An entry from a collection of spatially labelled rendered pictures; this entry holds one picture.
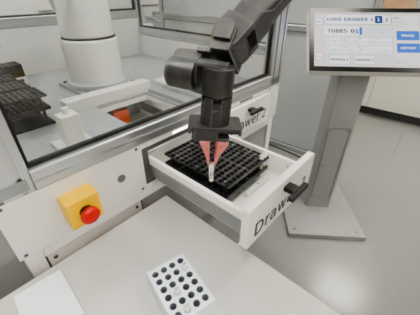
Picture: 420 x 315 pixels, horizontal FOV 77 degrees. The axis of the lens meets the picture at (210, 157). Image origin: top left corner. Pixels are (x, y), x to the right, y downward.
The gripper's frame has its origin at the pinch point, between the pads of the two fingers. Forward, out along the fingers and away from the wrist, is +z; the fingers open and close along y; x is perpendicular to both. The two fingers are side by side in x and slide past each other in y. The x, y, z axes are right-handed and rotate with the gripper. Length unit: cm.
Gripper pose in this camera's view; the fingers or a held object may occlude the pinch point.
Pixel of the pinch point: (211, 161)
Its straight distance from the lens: 56.5
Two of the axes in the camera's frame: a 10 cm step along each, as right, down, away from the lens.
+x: 0.1, 5.1, -8.6
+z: -0.7, 8.6, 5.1
